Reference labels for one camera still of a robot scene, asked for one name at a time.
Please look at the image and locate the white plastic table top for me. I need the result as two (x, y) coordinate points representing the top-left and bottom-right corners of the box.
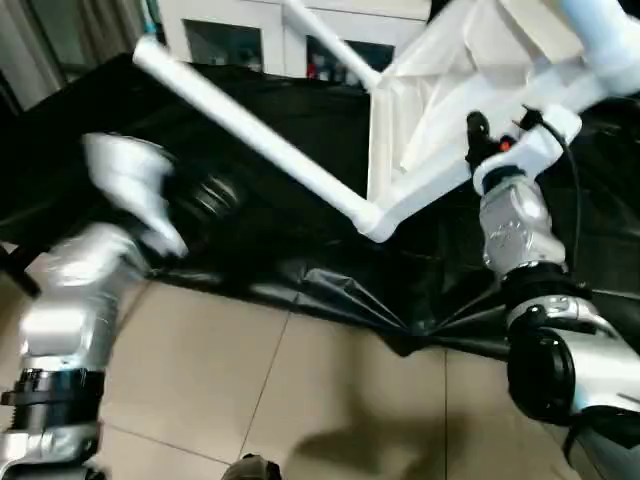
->
(367, 0), (601, 246)

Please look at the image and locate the black table mat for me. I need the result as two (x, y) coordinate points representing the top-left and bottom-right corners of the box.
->
(0, 52), (640, 359)

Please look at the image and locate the white glass-door cabinet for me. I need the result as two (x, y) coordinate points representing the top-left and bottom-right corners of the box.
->
(154, 0), (432, 84)

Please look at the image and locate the blue white pole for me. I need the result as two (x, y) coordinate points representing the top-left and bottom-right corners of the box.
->
(142, 0), (166, 41)

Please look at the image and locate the black robot foot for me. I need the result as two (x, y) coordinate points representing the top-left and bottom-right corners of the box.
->
(219, 453), (282, 480)

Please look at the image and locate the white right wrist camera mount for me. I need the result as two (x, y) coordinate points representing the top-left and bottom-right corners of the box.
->
(472, 104), (584, 196)

